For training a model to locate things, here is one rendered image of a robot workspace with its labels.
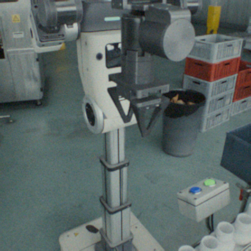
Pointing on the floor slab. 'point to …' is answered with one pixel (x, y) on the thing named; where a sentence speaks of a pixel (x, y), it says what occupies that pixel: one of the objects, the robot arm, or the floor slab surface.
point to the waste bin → (182, 122)
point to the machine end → (19, 55)
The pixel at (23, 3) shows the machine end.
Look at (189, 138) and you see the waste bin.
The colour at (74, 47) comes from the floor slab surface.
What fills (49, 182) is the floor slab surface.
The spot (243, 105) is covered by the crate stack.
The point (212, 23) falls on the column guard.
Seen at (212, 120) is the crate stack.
